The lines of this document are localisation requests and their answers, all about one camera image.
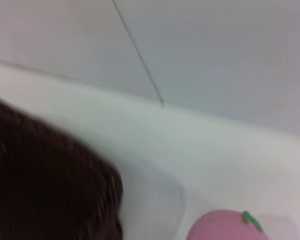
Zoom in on pink peach toy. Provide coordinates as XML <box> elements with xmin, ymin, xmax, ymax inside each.
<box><xmin>187</xmin><ymin>209</ymin><xmax>271</xmax><ymax>240</ymax></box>

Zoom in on dark brown woven basket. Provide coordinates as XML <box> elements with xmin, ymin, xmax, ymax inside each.
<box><xmin>0</xmin><ymin>93</ymin><xmax>125</xmax><ymax>240</ymax></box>

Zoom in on thin black vertical cable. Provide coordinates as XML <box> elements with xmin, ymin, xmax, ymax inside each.
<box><xmin>111</xmin><ymin>0</ymin><xmax>165</xmax><ymax>107</ymax></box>

